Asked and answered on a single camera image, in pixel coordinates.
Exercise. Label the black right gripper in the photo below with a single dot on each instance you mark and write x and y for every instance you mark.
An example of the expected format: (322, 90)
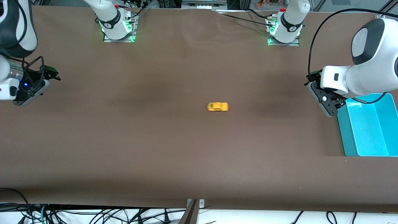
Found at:
(36, 76)

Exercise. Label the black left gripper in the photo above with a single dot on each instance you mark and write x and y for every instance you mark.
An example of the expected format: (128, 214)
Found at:
(315, 76)

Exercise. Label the yellow beetle toy car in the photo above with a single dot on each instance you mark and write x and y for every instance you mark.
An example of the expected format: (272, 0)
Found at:
(217, 106)

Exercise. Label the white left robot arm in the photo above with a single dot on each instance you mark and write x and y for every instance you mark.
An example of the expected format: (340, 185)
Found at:
(367, 77)

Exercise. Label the turquoise plastic bin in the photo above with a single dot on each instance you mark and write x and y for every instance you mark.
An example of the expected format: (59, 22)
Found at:
(370, 133)

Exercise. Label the grey electrical box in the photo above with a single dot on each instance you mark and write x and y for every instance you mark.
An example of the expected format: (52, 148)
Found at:
(203, 4)

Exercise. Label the dark stand pole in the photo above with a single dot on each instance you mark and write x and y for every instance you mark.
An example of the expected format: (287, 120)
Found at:
(190, 216)

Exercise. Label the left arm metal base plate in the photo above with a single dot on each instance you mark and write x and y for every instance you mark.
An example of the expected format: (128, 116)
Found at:
(286, 44)

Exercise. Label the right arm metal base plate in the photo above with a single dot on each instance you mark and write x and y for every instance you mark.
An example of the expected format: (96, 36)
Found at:
(119, 40)

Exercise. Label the metal table edge bracket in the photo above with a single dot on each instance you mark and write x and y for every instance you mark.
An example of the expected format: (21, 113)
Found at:
(202, 203)

